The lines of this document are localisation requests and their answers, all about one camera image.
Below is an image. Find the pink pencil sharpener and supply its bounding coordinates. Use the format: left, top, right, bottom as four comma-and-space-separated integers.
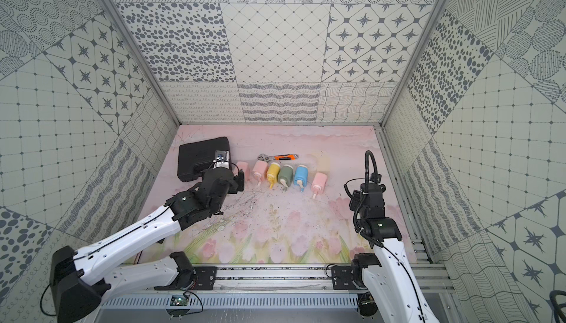
311, 172, 328, 199
237, 161, 250, 181
252, 160, 269, 187

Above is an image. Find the blue pencil sharpener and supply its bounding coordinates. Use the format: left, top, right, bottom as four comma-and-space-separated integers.
293, 165, 309, 192

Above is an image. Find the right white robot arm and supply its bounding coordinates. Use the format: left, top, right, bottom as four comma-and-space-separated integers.
349, 181, 436, 322

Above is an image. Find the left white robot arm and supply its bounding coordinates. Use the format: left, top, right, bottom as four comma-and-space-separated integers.
49, 167, 246, 322

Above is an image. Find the black plastic tool case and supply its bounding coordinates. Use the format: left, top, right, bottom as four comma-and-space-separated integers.
177, 137, 230, 182

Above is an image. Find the pink floral table mat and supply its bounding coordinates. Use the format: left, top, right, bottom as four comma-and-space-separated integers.
135, 125, 391, 264

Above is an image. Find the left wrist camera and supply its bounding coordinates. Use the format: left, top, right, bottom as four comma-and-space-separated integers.
212, 150, 231, 170

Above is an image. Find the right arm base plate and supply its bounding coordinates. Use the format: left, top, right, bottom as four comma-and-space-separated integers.
330, 265, 366, 291

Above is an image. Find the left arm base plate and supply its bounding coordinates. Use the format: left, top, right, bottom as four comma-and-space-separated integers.
190, 266, 218, 291

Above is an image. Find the aluminium mounting rail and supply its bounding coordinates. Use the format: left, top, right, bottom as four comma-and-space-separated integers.
90, 263, 456, 295

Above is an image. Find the orange handled adjustable wrench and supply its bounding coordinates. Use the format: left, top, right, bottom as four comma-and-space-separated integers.
257, 153, 299, 162

